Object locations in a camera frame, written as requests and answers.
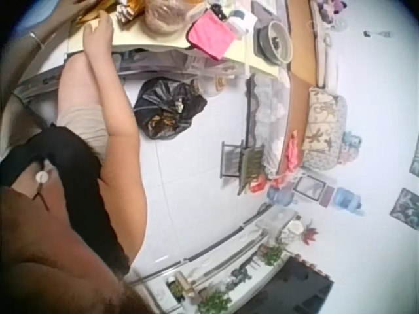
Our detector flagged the person's right hand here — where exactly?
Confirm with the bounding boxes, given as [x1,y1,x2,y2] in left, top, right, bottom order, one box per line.
[83,10,115,50]

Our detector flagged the person's left hand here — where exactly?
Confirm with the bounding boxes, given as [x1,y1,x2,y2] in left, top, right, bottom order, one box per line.
[69,0,96,14]

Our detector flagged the yellow brown packet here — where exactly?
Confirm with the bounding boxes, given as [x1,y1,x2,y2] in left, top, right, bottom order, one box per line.
[74,0,117,24]

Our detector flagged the striped brown packet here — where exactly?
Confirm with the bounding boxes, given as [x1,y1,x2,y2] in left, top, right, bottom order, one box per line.
[116,0,145,26]

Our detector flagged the person's legs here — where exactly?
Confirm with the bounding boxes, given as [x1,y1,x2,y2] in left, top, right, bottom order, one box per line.
[56,50,111,166]

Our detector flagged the cream table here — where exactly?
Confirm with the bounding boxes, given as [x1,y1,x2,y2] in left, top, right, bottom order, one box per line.
[67,0,289,79]

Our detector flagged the clear jar with brown contents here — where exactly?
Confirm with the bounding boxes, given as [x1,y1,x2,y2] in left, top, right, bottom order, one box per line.
[143,0,211,34]

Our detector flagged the black garbage bag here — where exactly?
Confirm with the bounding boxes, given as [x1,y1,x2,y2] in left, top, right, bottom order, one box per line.
[133,77,208,141]

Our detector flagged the clear plastic drawer unit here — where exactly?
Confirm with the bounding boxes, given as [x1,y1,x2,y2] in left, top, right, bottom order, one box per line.
[178,48,251,99]

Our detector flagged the white lidded container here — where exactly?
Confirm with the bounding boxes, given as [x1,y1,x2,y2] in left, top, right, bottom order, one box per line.
[225,9,260,37]

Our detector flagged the gray pot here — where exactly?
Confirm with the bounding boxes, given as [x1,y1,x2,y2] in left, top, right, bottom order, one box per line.
[253,20,295,66]

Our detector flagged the gray patterned blanket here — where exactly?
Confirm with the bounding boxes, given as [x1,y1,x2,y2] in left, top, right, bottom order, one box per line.
[244,72,295,180]

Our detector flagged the black folding rack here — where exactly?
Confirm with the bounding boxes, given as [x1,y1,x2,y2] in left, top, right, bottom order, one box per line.
[221,139,266,196]

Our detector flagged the orange wooden bed board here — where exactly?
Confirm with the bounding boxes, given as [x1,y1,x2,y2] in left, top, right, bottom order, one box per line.
[283,0,330,177]

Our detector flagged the pink orange cloth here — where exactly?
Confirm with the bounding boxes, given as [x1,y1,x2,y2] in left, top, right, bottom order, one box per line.
[282,128,301,173]

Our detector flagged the white bedding with plush toys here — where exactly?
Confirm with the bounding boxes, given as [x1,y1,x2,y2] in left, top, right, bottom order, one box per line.
[309,0,348,89]

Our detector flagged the blue water bottle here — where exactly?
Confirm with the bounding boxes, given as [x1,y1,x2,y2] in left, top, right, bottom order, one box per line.
[331,186,365,215]
[266,184,296,206]

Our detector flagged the white low cabinet with plants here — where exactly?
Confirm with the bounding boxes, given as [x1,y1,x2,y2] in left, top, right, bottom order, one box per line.
[130,209,304,314]

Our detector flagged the framed picture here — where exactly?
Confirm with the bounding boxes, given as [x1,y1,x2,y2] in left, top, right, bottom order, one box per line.
[291,175,327,201]

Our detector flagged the blue plush toy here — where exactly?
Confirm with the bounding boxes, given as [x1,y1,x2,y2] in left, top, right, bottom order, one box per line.
[341,130,363,164]

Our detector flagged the red artificial flower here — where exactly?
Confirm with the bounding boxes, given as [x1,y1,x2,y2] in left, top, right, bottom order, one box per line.
[298,222,319,245]

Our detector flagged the black television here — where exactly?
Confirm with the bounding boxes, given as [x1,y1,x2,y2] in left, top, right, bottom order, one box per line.
[253,254,335,314]

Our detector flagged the silver bracelet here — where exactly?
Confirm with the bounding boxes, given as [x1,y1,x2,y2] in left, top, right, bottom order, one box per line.
[27,31,46,50]

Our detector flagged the dark wall hook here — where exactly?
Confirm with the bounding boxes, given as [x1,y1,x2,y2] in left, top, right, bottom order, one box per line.
[362,29,393,39]

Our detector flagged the dark wall picture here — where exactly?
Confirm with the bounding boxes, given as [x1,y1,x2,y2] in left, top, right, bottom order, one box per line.
[388,187,419,227]
[409,133,419,177]

